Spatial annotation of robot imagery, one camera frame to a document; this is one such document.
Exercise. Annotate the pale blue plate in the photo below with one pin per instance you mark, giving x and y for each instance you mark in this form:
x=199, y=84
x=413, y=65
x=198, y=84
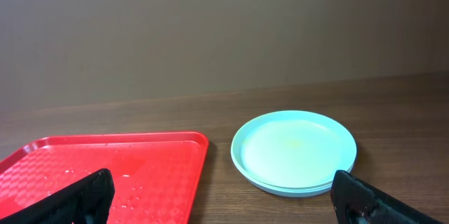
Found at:
x=292, y=181
x=293, y=138
x=291, y=192

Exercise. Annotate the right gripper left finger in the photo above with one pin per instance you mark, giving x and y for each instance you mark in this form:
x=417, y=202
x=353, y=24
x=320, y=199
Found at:
x=87, y=201

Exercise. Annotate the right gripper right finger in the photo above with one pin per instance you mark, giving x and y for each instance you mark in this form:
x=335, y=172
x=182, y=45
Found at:
x=356, y=201

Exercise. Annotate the red plastic tray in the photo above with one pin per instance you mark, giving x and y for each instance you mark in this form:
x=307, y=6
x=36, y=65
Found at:
x=155, y=174

